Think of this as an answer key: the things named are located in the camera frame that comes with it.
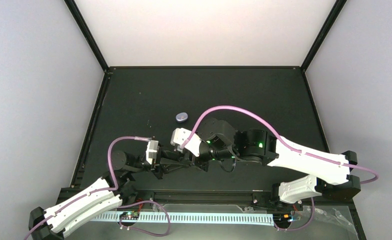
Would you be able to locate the lavender earbud charging case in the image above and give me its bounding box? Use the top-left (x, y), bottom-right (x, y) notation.
top-left (175, 112), bottom-right (189, 123)

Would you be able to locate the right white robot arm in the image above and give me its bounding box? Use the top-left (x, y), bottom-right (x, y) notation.
top-left (179, 118), bottom-right (361, 210)

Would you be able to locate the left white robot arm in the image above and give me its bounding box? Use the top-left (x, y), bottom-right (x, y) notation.
top-left (25, 146), bottom-right (197, 240)

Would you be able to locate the left circuit board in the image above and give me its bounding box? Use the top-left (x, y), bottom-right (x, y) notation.
top-left (119, 211), bottom-right (140, 221)

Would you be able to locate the circuit board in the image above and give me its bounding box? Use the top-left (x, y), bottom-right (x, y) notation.
top-left (273, 214), bottom-right (294, 223)
top-left (119, 211), bottom-right (140, 221)

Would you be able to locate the right circuit board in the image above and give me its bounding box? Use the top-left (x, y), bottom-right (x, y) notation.
top-left (273, 214), bottom-right (294, 223)

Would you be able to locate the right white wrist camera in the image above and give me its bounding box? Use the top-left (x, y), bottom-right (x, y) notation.
top-left (170, 128), bottom-right (203, 157)

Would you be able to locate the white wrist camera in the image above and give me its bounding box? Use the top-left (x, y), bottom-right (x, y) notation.
top-left (145, 140), bottom-right (159, 166)
top-left (170, 128), bottom-right (203, 157)

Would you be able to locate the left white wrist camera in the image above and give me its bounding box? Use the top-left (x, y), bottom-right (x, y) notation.
top-left (145, 140), bottom-right (159, 166)

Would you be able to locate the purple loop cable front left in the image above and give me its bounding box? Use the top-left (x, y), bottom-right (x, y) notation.
top-left (118, 200), bottom-right (172, 237)

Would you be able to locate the white slotted cable duct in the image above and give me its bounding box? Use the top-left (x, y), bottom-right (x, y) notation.
top-left (92, 211), bottom-right (274, 226)

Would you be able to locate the black front aluminium rail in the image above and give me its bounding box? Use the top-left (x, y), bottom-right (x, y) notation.
top-left (114, 187), bottom-right (278, 207)

